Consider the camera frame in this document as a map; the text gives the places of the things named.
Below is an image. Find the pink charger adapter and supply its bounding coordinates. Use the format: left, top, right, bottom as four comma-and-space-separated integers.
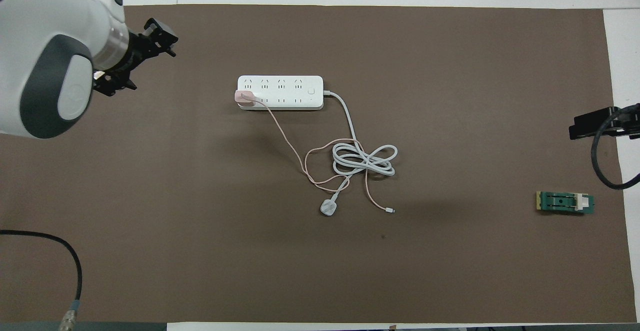
234, 89, 257, 108

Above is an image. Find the white power strip cord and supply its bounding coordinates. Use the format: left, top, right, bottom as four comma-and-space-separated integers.
319, 89, 400, 217

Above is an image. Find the green circuit board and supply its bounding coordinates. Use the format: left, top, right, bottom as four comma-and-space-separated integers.
536, 191, 596, 216

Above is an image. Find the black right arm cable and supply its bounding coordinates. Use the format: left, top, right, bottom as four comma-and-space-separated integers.
591, 103, 640, 191

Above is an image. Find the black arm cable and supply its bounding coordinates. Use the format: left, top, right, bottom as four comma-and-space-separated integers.
591, 103, 640, 191
0, 229, 84, 331

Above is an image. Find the brown table mat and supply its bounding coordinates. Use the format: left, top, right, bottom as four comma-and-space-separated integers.
0, 4, 637, 325

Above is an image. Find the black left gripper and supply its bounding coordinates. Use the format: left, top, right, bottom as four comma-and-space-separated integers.
92, 18, 180, 97

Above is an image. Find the pink charger cable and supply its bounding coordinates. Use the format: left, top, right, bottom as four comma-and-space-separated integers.
250, 98, 396, 215

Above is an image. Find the white power strip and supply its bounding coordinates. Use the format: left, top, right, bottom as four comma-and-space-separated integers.
236, 74, 325, 112

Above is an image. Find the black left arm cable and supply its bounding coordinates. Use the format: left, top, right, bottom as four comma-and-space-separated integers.
0, 229, 84, 331

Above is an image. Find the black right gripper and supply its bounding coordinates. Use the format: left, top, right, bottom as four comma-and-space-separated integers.
569, 103, 640, 141

